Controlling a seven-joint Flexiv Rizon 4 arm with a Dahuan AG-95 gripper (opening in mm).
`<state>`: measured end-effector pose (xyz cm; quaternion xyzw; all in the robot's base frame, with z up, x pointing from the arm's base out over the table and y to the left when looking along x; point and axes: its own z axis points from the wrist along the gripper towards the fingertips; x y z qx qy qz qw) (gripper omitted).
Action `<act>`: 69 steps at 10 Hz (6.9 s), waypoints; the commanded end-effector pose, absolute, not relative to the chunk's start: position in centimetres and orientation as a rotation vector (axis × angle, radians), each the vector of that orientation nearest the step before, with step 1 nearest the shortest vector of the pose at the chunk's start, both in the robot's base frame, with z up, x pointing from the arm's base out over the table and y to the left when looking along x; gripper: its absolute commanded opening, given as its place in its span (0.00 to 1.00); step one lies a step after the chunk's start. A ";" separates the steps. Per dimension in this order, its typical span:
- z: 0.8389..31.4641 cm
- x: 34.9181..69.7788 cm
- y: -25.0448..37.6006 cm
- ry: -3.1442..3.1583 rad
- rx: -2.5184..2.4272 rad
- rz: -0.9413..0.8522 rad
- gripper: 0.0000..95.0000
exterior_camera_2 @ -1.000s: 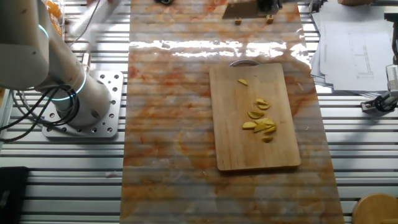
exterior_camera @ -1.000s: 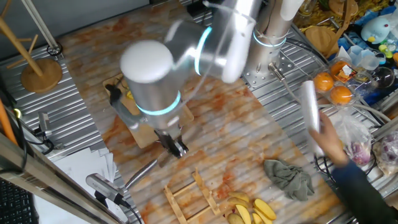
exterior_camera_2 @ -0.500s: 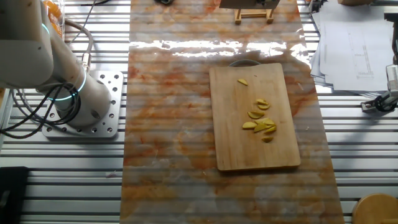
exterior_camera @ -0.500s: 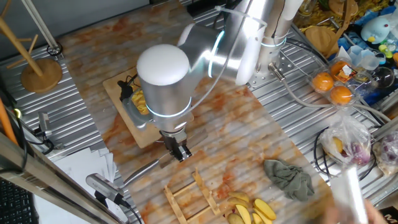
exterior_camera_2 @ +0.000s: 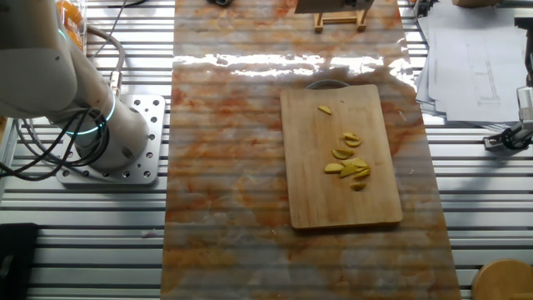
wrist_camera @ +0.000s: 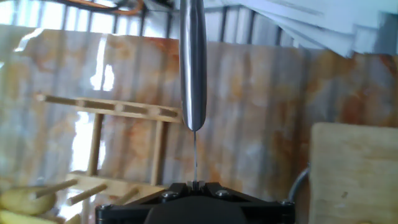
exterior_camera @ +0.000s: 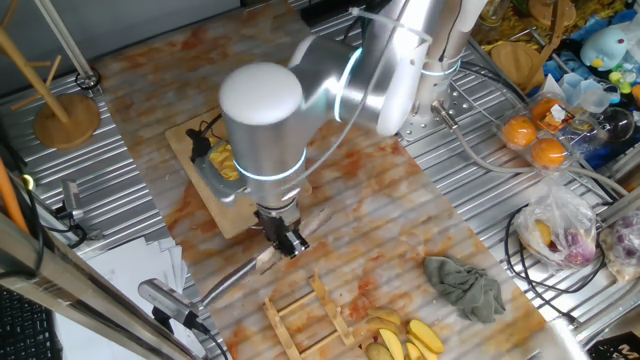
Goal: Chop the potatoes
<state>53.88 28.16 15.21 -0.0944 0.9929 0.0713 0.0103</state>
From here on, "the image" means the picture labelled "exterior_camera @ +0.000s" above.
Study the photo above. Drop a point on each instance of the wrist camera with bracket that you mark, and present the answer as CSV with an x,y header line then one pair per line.
x,y
220,185

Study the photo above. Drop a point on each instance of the yellow banana pieces pile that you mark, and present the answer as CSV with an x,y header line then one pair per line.
x,y
426,336

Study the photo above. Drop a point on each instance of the clear plastic measuring cup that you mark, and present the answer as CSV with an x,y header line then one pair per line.
x,y
585,95

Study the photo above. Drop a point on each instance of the round wooden disc stand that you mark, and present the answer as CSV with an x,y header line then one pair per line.
x,y
517,65

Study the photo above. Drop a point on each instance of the orange fruit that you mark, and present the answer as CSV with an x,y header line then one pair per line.
x,y
519,132
542,110
548,152

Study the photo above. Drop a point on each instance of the yellow potato wedge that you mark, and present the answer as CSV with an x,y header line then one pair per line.
x,y
392,345
414,351

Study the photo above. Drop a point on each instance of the clear plastic fruit package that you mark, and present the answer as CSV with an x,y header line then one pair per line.
x,y
575,137

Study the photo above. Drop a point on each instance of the blue plush toy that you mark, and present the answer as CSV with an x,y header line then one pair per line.
x,y
602,47

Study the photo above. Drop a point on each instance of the camera on clamp mount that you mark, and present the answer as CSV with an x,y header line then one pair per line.
x,y
70,197

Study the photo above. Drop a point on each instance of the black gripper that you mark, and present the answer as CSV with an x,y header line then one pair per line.
x,y
275,225

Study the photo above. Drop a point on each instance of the metal frame beam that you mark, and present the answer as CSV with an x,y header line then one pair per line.
x,y
75,295

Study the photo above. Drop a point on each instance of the wooden cutting board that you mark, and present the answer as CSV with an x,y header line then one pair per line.
x,y
190,165

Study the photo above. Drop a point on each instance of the wooden knife rack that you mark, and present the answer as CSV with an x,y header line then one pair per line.
x,y
325,305

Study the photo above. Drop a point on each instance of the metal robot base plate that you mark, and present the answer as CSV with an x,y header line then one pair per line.
x,y
430,125

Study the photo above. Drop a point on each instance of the bag of purple vegetables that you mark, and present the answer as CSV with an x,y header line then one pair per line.
x,y
625,245

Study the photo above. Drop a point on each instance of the round glass flask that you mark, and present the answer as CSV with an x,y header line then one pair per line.
x,y
617,125

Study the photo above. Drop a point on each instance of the round wooden disc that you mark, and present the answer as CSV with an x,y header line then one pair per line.
x,y
65,120

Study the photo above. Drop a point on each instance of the stack of white papers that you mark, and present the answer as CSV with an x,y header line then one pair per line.
x,y
125,270

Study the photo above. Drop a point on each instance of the metal cylinder connector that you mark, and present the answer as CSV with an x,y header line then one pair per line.
x,y
444,114

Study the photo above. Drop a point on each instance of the black mesh panel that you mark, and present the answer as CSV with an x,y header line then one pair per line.
x,y
25,325

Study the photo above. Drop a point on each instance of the orange rod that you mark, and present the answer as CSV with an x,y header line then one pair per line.
x,y
10,200

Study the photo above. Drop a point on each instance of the orange marbled table mat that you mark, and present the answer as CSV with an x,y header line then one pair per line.
x,y
400,200

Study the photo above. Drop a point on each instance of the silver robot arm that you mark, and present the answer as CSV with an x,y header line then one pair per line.
x,y
270,150

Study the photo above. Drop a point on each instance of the grey green cloth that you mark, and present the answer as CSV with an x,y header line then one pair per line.
x,y
465,290

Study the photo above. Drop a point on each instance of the plastic bag of vegetables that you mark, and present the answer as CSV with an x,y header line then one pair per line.
x,y
560,225

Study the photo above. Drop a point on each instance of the white tripod legs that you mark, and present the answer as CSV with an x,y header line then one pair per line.
x,y
65,45

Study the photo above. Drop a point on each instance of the steel cleaver knife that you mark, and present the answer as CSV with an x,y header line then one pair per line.
x,y
230,282

